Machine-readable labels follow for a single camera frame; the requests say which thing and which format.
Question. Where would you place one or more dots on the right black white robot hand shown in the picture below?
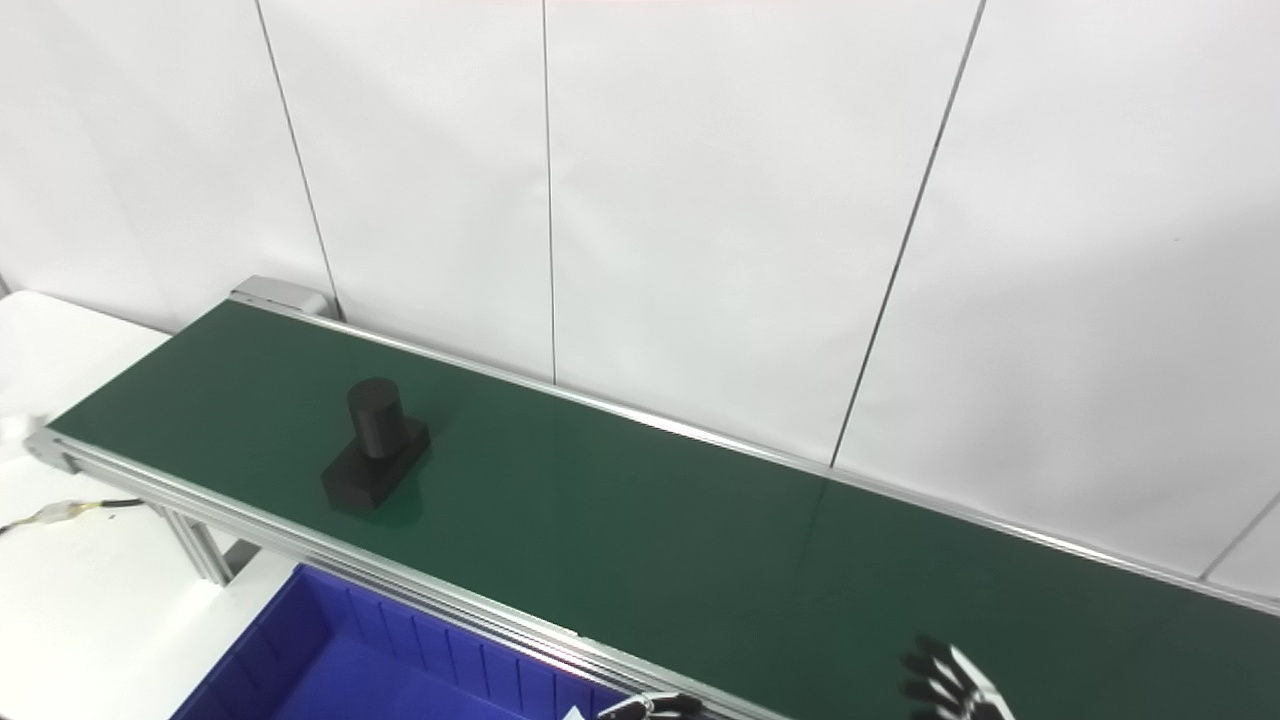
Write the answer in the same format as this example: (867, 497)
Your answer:
(950, 690)

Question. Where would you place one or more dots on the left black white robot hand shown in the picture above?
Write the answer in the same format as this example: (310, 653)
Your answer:
(650, 706)

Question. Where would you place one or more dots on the black cylinder block part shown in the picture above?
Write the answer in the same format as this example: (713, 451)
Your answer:
(375, 440)

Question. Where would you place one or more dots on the green conveyor belt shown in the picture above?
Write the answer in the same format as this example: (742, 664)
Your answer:
(650, 530)

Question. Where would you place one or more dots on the blue plastic bin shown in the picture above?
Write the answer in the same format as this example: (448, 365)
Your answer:
(350, 670)

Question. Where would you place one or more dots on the aluminium conveyor leg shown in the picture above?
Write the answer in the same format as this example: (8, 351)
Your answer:
(200, 545)

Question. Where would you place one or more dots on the grey conveyor end housing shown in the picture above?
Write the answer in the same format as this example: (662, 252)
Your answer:
(280, 293)

